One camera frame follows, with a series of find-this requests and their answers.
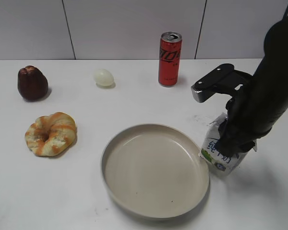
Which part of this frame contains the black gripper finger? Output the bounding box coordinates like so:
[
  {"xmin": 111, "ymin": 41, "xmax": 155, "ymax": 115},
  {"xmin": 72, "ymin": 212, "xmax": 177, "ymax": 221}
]
[{"xmin": 217, "ymin": 119, "xmax": 256, "ymax": 155}]

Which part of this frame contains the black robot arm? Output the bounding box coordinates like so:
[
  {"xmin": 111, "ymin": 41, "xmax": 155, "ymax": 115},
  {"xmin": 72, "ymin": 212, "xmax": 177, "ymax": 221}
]
[{"xmin": 192, "ymin": 16, "xmax": 288, "ymax": 157}]

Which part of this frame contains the white egg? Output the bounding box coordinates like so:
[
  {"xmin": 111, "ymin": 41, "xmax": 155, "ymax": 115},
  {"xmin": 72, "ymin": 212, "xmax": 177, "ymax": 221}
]
[{"xmin": 94, "ymin": 69, "xmax": 114, "ymax": 87}]

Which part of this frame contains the white blue milk carton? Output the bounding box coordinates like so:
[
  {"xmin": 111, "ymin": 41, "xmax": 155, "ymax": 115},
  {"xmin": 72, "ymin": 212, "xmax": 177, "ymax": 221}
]
[{"xmin": 199, "ymin": 113, "xmax": 248, "ymax": 177}]

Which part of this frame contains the red soda can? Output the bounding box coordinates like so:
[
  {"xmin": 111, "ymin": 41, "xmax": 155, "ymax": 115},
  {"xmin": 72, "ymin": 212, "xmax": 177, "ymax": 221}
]
[{"xmin": 158, "ymin": 32, "xmax": 182, "ymax": 87}]

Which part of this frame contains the beige round plate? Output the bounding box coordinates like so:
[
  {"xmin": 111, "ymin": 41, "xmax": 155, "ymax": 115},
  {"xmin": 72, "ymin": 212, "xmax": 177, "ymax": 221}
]
[{"xmin": 101, "ymin": 124, "xmax": 210, "ymax": 220}]

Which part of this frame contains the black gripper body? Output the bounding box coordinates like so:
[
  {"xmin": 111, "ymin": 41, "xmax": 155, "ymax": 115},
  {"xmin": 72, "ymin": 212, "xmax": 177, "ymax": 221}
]
[{"xmin": 225, "ymin": 76, "xmax": 288, "ymax": 139}]

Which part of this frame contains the black silver-tipped gripper finger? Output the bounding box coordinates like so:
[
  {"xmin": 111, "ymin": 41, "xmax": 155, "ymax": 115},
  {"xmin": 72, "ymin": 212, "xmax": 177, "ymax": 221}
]
[{"xmin": 191, "ymin": 63, "xmax": 252, "ymax": 103}]

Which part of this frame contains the orange striped bagel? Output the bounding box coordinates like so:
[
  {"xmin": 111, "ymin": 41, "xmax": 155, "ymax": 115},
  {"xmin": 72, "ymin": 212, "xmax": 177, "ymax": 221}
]
[{"xmin": 24, "ymin": 112, "xmax": 77, "ymax": 157}]

